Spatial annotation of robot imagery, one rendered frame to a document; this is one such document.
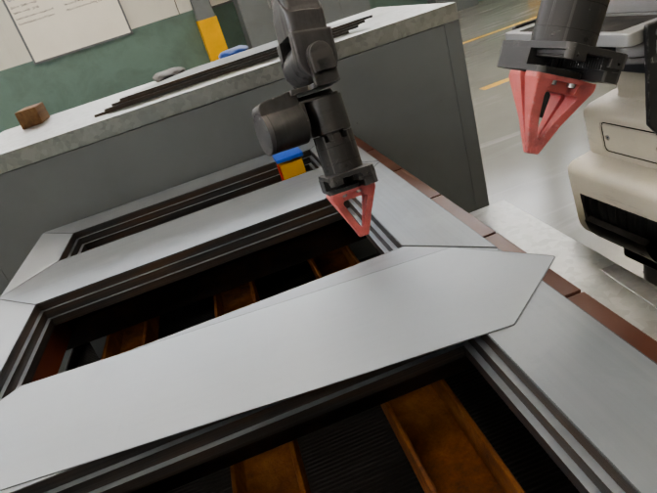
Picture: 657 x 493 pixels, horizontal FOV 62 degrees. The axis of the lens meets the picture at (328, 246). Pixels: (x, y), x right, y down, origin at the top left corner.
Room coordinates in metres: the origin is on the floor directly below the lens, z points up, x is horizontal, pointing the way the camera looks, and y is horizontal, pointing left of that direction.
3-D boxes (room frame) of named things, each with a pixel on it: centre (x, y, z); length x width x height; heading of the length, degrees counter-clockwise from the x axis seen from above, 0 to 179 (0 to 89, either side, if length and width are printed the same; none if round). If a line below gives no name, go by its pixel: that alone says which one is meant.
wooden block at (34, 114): (1.75, 0.72, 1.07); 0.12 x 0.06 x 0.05; 9
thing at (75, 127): (1.63, 0.20, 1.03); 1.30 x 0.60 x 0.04; 96
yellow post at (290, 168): (1.15, 0.02, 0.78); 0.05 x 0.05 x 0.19; 6
